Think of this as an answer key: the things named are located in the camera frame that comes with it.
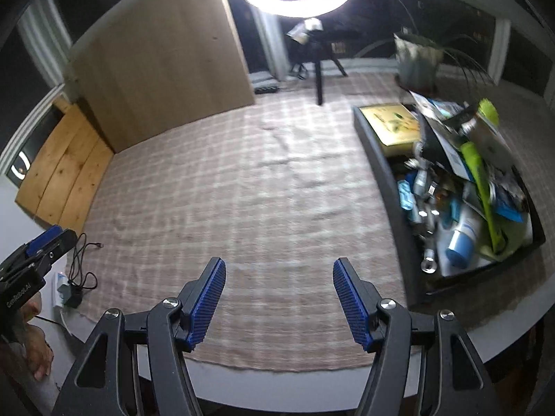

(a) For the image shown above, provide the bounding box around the crumpled white tissue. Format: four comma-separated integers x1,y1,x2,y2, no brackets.
286,17,324,46

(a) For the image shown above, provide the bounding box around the blue packet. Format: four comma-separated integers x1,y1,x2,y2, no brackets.
494,182,527,222

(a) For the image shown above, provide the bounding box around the white and blue bottle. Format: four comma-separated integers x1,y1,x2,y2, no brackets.
436,208,484,269

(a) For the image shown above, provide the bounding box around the black power adapter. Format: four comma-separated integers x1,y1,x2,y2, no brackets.
58,284,85,308

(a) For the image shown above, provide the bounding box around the pine wood board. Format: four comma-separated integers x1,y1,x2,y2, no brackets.
15,97,116,230

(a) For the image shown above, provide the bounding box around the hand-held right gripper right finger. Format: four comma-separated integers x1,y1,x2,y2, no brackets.
332,257,497,416

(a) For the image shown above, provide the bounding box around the black tray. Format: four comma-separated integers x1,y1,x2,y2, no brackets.
352,103,546,306

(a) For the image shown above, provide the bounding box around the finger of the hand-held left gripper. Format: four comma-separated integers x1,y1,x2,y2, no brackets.
24,224,63,261
26,231,79,269

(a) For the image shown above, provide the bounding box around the beige wooden panel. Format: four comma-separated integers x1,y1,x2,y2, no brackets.
69,0,256,153

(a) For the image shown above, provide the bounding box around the person's left hand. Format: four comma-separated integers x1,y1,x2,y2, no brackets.
19,292,55,382

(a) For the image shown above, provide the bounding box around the lime green shuttlecock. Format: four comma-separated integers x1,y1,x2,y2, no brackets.
477,99,499,124

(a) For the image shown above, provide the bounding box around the white barcode packet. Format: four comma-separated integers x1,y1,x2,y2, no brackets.
410,91,464,118

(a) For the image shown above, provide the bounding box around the yellow tea box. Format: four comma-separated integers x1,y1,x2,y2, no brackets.
360,103,423,157

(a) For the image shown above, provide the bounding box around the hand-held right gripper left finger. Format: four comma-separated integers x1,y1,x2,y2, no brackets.
52,257,227,416

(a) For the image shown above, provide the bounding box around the glossy reflective packet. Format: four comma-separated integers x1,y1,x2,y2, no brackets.
470,113,514,174

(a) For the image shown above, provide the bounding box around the white power strip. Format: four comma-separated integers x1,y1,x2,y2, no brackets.
52,271,70,308

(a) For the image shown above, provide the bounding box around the thin black cable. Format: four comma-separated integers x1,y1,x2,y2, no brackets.
67,232,105,295

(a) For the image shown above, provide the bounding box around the white window frame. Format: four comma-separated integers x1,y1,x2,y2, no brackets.
0,0,555,174

